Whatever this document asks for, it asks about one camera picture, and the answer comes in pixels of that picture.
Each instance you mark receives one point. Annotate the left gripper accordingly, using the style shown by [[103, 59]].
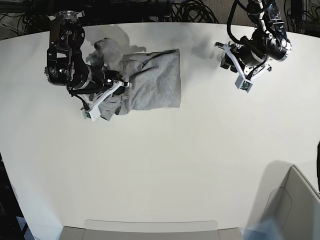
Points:
[[250, 63]]

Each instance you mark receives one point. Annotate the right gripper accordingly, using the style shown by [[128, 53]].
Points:
[[91, 80]]

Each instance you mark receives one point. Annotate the grey T-shirt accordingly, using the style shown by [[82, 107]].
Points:
[[155, 78]]

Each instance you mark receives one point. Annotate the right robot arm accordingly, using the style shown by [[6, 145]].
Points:
[[66, 67]]

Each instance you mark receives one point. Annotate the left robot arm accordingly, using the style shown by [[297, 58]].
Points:
[[268, 41]]

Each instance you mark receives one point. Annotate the black cloth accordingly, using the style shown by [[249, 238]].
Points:
[[318, 166]]

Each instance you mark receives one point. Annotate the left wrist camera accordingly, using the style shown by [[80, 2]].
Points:
[[243, 84]]

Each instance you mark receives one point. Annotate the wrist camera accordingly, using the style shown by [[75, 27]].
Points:
[[243, 84], [93, 114]]

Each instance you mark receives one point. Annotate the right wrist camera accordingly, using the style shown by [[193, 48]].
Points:
[[93, 114]]

